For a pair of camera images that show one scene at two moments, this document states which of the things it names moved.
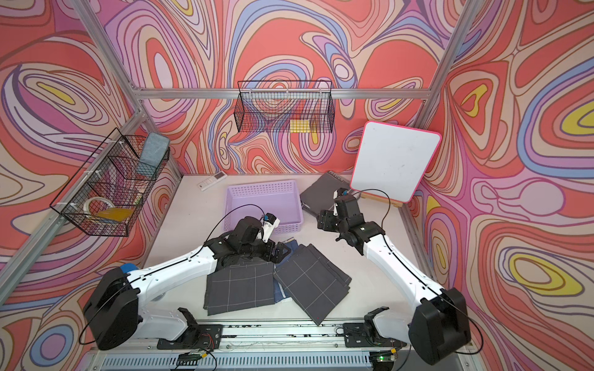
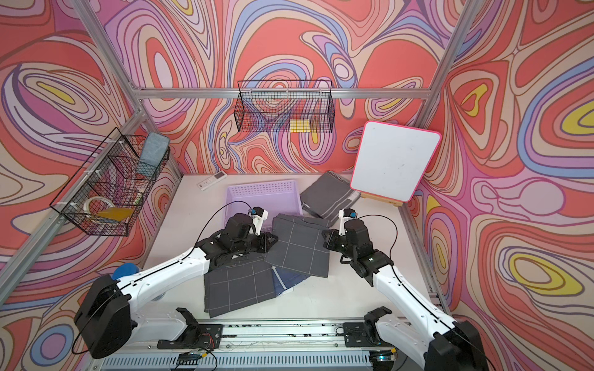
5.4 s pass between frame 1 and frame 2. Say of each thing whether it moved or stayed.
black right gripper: moved
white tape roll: stayed
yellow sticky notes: stayed
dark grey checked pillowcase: moved
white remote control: stayed
